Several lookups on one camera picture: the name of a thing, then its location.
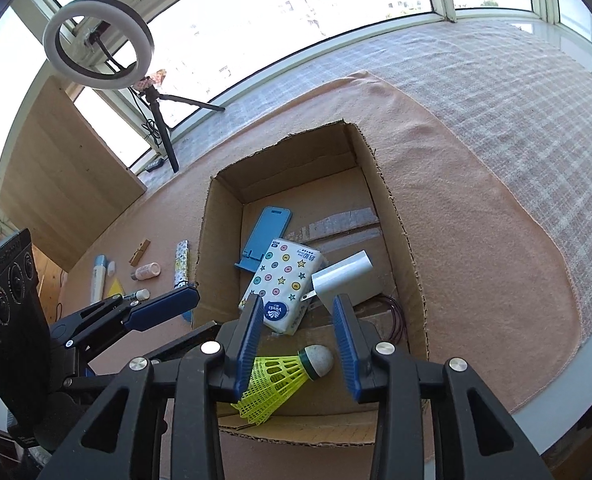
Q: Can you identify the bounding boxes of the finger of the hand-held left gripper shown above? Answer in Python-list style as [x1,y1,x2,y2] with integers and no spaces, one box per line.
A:
[76,321,227,383]
[50,282,200,357]

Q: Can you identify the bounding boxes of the cardboard box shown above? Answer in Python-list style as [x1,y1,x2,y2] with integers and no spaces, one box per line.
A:
[192,121,429,449]

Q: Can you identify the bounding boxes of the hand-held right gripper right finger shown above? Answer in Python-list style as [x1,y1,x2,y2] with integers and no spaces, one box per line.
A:
[332,294,544,480]

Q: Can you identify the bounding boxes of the blue phone stand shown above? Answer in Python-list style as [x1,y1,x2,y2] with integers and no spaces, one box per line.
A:
[234,206,293,273]

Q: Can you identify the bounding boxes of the patterned slim tube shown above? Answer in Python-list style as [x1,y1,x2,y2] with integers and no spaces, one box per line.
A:
[174,240,191,291]

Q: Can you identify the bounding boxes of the white charger block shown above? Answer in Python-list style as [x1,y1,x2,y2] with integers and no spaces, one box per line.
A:
[311,251,383,311]

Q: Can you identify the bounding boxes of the dotted tissue pack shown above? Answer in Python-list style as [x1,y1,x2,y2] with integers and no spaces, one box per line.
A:
[239,238,325,335]

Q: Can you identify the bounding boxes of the checked grey cloth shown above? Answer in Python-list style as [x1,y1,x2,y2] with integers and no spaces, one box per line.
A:
[140,19,592,331]

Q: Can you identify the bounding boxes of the yellow shuttlecock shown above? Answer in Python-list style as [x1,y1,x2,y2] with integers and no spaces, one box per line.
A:
[231,344,335,427]

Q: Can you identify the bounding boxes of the small pink bottle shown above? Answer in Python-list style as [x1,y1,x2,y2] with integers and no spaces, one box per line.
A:
[130,262,161,281]

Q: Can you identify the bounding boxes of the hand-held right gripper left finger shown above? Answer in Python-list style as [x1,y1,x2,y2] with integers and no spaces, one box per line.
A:
[40,294,265,480]

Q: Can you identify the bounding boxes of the dark thin cord loop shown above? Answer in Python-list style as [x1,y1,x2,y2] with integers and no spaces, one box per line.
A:
[377,294,407,347]

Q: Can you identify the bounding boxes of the pine plank panel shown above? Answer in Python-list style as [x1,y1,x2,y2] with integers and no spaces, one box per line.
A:
[32,245,70,322]

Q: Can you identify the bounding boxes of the large light wooden board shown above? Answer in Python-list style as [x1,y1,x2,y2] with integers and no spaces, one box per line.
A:
[0,77,149,272]

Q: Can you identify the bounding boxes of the wooden clothespin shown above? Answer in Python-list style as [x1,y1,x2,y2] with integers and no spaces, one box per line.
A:
[129,239,151,267]

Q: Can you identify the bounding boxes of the black ring light cable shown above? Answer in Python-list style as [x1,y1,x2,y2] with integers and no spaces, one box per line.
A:
[134,89,163,157]

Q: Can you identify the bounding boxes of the white ring light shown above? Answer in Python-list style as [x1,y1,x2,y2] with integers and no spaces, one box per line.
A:
[43,0,154,92]

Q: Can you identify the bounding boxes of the white lotion bottle blue cap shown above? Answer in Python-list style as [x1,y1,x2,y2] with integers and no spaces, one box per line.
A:
[90,255,108,306]

